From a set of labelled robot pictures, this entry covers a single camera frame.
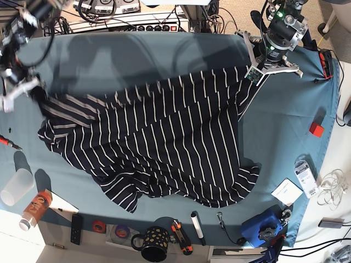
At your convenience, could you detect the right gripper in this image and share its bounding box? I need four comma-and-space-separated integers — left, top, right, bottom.
1, 67, 46, 100

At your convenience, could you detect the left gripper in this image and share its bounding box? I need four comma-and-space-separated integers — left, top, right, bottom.
235, 30, 303, 78

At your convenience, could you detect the navy white striped t-shirt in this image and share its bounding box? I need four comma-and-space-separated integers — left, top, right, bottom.
30, 67, 261, 213

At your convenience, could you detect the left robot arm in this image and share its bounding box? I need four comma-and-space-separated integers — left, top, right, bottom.
235, 1, 308, 85

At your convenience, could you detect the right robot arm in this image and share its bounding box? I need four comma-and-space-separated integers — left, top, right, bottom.
1, 1, 70, 102

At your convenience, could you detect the red black clamp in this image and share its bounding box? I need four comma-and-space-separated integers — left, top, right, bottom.
318, 49, 333, 80

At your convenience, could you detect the orange screwdriver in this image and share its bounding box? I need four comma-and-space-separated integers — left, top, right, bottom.
0, 135, 22, 151

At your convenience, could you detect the teal table cloth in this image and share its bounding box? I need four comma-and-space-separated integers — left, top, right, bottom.
1, 32, 339, 245

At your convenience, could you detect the red cube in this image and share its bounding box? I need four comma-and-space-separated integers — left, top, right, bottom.
309, 122, 324, 138

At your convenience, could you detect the translucent plastic cup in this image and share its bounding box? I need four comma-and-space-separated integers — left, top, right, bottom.
1, 168, 35, 206

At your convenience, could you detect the black power strip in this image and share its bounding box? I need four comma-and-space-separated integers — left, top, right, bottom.
116, 24, 179, 32

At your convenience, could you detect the white paper sheet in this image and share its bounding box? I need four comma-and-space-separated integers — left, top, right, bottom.
45, 189, 79, 213

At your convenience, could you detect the orange label bottle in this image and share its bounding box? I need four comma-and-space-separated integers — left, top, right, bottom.
19, 191, 52, 231

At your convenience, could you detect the white packaged item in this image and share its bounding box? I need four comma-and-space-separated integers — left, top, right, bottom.
294, 159, 319, 199

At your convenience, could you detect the white paper card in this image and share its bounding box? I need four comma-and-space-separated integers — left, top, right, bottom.
271, 178, 303, 207

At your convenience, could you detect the black remote control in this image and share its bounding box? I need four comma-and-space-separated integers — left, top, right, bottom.
71, 214, 83, 245

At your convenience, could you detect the orange tape roll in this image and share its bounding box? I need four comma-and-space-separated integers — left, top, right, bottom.
92, 220, 106, 233

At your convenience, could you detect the blue clamp device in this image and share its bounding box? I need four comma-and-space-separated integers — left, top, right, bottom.
240, 208, 292, 248

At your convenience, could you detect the grey adapter box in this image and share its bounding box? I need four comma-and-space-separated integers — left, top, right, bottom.
318, 218, 344, 229

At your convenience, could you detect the white black marker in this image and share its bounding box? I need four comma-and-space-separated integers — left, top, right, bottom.
190, 211, 206, 246

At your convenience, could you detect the purple tape roll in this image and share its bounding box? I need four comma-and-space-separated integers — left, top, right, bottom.
115, 225, 130, 239

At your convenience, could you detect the orange black utility knife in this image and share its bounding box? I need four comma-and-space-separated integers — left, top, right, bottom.
171, 219, 193, 256

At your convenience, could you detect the black mug yellow pattern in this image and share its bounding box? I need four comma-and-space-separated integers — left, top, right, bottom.
131, 226, 169, 262

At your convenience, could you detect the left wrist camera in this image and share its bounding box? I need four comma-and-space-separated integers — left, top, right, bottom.
245, 65, 265, 86

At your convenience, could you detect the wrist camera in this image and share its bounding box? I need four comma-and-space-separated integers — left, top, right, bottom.
245, 65, 265, 86
2, 99, 14, 113

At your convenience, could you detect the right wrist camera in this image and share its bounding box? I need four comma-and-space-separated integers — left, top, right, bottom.
2, 99, 14, 113

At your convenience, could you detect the white cable bundle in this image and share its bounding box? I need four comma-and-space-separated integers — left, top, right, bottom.
316, 169, 349, 211

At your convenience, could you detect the carabiner with black cord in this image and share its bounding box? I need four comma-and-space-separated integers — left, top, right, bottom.
217, 212, 246, 246

